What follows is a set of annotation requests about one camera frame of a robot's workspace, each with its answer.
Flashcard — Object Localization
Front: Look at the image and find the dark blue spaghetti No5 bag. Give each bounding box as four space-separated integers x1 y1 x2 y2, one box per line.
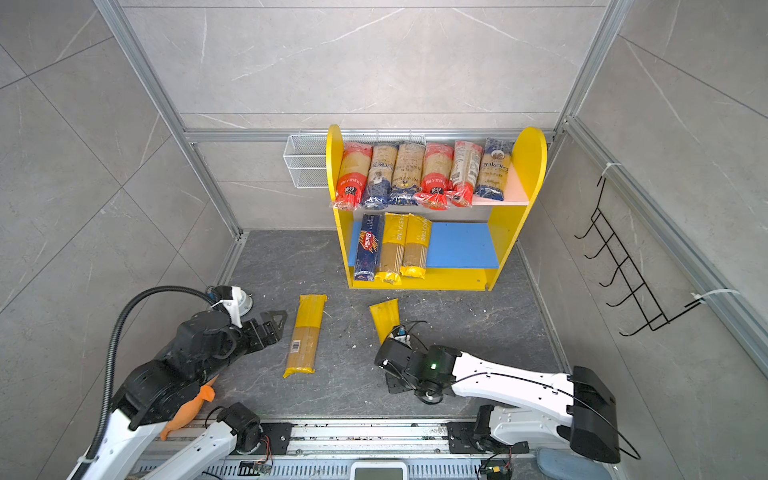
354 214 384 282

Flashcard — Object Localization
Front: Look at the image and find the yellow Pastatime spaghetti bag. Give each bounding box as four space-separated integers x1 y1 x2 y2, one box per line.
375 213 408 285

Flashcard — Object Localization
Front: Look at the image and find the red clear spaghetti bag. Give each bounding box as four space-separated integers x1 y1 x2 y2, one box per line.
333 142 373 211

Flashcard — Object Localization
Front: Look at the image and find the blue Ankara bag label down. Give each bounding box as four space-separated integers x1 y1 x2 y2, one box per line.
361 144 398 210

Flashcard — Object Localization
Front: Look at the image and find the blue-end Chinese spaghetti bag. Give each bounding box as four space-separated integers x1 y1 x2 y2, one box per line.
389 142 426 206

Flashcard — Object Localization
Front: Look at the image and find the red white-label spaghetti bag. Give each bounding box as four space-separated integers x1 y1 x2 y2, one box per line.
447 140 483 207

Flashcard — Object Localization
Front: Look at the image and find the blue Ankara spaghetti bag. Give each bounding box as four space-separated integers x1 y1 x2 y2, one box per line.
474 138 513 201

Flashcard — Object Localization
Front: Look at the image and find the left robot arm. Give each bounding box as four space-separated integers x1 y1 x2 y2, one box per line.
69 310 288 479

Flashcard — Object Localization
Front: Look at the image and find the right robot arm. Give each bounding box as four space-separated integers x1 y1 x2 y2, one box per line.
375 336 621 464

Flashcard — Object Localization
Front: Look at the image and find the pink upper shelf board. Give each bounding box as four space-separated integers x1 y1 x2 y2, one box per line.
472 163 529 207

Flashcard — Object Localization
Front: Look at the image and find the round white gauge clock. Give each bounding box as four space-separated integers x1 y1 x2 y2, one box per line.
232 286 253 317

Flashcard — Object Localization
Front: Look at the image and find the orange monster toy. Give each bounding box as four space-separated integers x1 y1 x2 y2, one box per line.
159 377 217 441

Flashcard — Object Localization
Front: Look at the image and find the white digital display device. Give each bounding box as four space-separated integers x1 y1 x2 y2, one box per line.
349 460 409 480

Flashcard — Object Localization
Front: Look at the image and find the blue grey cloth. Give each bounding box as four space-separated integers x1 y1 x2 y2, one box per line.
535 448 612 480

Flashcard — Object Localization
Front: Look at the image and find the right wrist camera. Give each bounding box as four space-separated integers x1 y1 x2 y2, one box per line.
390 325 410 345

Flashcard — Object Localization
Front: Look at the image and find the black corrugated cable hose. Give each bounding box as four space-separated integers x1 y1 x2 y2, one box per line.
83 285 217 463

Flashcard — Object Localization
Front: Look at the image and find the white wire basket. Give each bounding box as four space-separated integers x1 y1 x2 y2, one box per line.
283 130 426 189

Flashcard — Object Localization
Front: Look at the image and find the yellow shelf unit frame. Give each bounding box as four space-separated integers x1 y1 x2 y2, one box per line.
333 127 547 291

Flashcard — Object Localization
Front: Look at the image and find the black wall hook rack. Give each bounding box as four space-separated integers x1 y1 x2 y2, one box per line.
574 177 705 338

